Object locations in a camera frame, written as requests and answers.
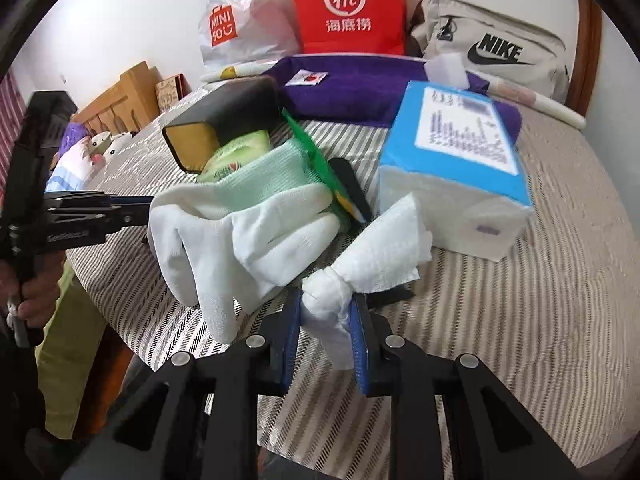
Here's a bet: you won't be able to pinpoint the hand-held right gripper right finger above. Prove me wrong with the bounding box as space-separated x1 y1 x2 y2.
349 293 582 480

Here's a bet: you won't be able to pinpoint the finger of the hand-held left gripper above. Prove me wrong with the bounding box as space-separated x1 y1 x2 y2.
46 191 156 211
46 208 152 250

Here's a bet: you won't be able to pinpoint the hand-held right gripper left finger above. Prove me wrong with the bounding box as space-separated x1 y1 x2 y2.
61 291 305 480

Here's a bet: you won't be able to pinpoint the knotted white tissue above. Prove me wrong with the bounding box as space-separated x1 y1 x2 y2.
300 192 434 372

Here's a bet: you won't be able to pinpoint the white glove with green cuff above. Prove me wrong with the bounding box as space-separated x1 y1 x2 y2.
148 139 342 344

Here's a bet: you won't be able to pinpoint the green wet wipes pack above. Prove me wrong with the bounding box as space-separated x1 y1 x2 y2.
196 130 273 184

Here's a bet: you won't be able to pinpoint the green packet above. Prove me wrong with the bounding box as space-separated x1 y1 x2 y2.
279 107 362 222

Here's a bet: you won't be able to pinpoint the person's left hand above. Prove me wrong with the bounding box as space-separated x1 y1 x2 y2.
0 255 68 333

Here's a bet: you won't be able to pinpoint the white spotted plush toy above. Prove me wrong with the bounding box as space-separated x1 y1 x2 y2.
87 130 134 169

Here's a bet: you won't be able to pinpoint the light wooden headboard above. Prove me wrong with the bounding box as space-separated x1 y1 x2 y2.
74 60 164 137

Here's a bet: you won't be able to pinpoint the person's yellow-green trousers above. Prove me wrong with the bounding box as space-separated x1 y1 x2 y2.
34 259 110 437

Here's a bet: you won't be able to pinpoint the striped bedsheet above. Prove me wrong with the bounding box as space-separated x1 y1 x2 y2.
64 80 640 480

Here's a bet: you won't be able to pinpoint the dark green tin box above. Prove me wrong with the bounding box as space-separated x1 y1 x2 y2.
161 76 287 176

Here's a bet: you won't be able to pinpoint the blue cardboard box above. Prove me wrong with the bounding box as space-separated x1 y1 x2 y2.
376 80 534 264

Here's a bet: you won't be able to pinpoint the small white sachet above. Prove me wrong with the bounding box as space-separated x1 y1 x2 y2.
287 69 329 87

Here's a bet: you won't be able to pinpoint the white plastic shopping bag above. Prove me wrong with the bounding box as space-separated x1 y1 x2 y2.
198 0 302 74

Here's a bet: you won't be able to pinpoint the purple cloth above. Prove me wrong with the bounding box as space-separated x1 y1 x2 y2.
272 55 524 137

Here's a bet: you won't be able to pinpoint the red paper bag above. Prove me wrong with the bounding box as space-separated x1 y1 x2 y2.
286 0 407 56

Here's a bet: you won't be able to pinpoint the beige sling bag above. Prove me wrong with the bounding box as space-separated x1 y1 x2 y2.
409 0 572 102

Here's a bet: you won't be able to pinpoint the brown wooden bed frame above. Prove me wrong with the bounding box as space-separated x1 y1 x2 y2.
575 0 604 117

